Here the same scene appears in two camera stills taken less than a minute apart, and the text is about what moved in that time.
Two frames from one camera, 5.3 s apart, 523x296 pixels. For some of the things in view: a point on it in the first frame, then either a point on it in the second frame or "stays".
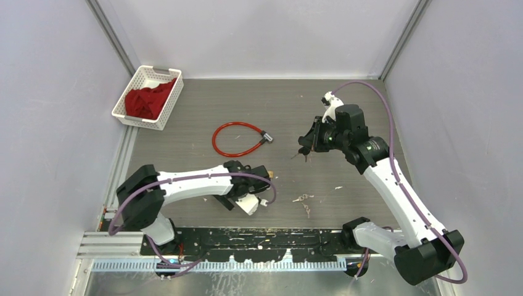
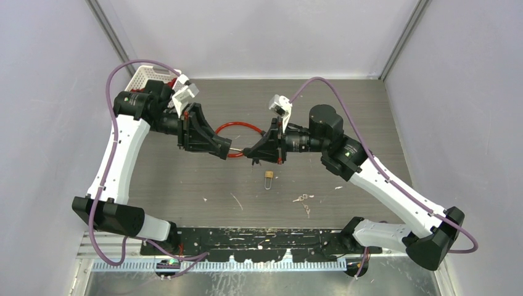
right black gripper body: (328, 137) -> (282, 139)
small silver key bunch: (301, 198) stays
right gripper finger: (309, 139) -> (265, 148)
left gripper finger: (229, 203) -> (201, 136)
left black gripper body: (246, 194) -> (183, 123)
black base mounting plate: (247, 244) stays
